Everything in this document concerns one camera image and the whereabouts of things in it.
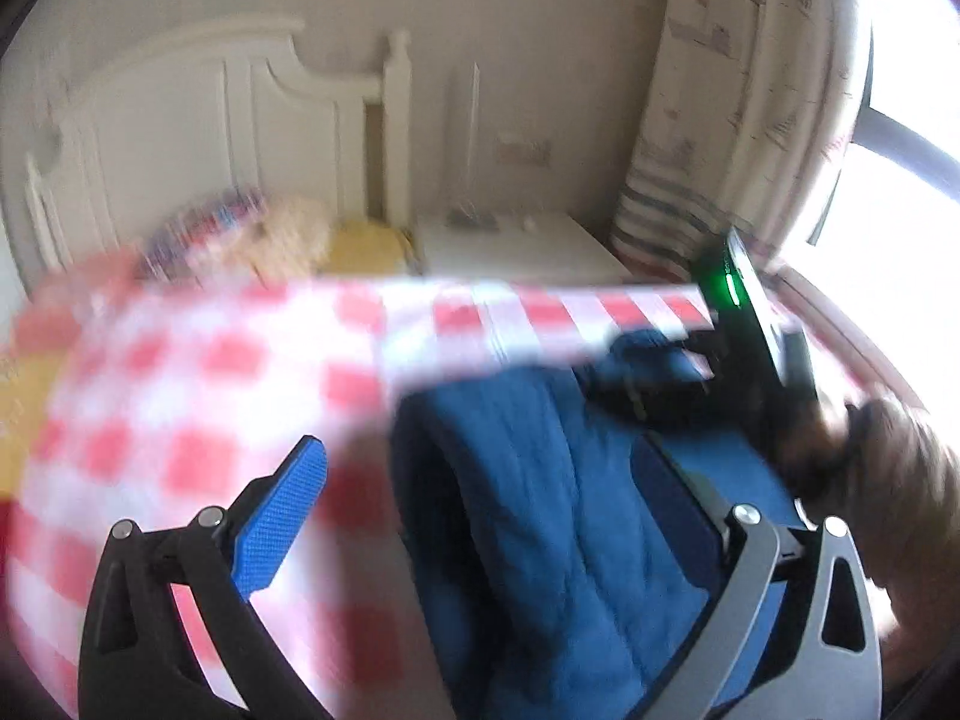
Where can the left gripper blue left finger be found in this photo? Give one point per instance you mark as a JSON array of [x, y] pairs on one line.
[[136, 659]]

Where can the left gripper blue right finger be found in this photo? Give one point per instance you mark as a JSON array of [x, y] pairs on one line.
[[821, 658]]

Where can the blue quilted jacket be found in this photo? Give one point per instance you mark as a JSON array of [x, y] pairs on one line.
[[549, 551]]

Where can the person's right hand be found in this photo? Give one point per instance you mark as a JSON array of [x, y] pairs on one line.
[[884, 469]]

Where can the red white checkered bedsheet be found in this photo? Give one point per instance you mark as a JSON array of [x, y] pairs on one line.
[[177, 398]]

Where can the white bedside table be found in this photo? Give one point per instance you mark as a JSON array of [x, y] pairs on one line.
[[547, 248]]

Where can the patterned beige curtain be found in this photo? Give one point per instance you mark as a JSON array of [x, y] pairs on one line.
[[751, 106]]

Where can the yellow pillow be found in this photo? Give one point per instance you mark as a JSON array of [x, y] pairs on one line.
[[369, 249]]

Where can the colourful patterned pillow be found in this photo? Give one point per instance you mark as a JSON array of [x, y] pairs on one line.
[[198, 231]]

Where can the beige plush toy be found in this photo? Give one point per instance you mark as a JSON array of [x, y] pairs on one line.
[[291, 240]]

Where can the white wooden headboard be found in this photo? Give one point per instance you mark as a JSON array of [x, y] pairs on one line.
[[197, 110]]

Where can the wall socket plate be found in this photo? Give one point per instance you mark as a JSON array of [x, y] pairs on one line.
[[515, 150]]

